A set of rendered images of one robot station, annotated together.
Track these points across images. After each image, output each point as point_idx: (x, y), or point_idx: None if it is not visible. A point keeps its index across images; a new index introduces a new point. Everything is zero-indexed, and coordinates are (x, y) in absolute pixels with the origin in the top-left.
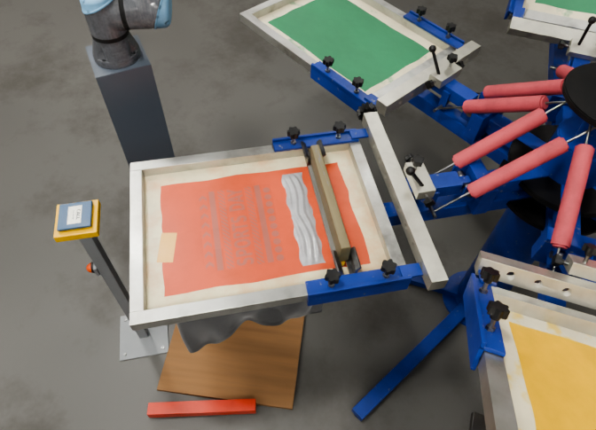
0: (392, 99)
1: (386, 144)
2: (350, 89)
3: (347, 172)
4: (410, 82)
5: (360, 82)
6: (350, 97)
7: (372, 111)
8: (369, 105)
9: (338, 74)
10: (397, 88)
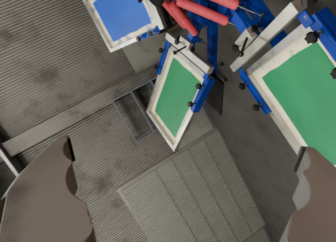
0: (284, 12)
1: None
2: (326, 35)
3: None
4: (269, 35)
5: (308, 34)
6: (330, 26)
7: None
8: (305, 1)
9: (335, 60)
10: (278, 28)
